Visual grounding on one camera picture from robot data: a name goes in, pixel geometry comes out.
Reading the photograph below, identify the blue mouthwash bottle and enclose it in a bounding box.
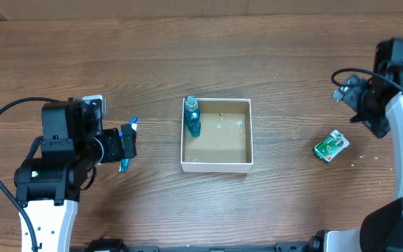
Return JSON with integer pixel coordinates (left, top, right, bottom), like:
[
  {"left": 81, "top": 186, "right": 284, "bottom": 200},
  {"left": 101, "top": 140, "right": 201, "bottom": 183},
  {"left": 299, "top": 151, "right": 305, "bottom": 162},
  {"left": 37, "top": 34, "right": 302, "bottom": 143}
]
[{"left": 184, "top": 95, "right": 201, "bottom": 137}]

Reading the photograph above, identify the blue disposable razor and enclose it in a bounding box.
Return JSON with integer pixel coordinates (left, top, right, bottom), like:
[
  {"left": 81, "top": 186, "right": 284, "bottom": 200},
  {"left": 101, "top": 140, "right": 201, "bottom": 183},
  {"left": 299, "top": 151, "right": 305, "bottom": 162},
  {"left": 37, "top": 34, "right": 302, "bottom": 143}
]
[{"left": 119, "top": 116, "right": 138, "bottom": 137}]

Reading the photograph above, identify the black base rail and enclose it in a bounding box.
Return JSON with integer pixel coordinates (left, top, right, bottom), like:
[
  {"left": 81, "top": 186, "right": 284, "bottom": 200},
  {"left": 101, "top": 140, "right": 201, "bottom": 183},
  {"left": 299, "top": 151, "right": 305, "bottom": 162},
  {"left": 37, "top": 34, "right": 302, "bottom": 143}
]
[{"left": 71, "top": 236, "right": 323, "bottom": 252}]

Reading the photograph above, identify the right black cable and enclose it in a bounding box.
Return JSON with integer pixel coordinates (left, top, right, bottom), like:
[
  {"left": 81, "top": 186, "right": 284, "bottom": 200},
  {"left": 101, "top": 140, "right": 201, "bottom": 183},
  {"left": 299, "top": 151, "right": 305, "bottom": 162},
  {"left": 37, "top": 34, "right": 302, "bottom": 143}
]
[{"left": 330, "top": 67, "right": 403, "bottom": 127}]

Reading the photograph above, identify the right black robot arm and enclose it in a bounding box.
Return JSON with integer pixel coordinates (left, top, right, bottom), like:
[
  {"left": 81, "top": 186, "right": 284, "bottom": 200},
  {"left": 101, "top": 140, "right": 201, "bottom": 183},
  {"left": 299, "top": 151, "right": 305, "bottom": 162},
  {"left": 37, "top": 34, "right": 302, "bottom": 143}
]
[{"left": 276, "top": 38, "right": 403, "bottom": 251}]

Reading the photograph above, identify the teal toothpaste tube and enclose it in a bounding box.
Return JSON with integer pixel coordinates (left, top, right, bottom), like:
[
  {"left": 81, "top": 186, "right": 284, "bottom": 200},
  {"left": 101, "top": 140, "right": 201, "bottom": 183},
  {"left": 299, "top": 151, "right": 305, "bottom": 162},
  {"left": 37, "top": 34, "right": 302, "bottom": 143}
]
[{"left": 118, "top": 122, "right": 139, "bottom": 173}]

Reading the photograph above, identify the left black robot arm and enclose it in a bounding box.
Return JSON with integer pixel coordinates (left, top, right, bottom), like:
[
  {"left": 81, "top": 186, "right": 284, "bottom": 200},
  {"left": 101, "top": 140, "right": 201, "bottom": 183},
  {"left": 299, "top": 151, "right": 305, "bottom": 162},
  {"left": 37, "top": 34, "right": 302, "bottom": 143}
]
[{"left": 14, "top": 95, "right": 138, "bottom": 251}]

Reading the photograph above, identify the white cardboard box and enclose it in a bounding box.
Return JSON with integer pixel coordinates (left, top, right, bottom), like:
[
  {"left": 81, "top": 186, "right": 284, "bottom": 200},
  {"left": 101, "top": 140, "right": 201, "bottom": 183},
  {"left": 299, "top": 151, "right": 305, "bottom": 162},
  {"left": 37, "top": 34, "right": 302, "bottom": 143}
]
[{"left": 180, "top": 98, "right": 253, "bottom": 174}]

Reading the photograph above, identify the green soap packet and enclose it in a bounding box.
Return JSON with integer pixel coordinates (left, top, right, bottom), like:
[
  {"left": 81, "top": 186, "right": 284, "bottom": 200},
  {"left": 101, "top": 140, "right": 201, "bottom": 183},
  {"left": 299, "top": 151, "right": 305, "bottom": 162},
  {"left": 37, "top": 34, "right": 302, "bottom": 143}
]
[{"left": 313, "top": 129, "right": 350, "bottom": 163}]

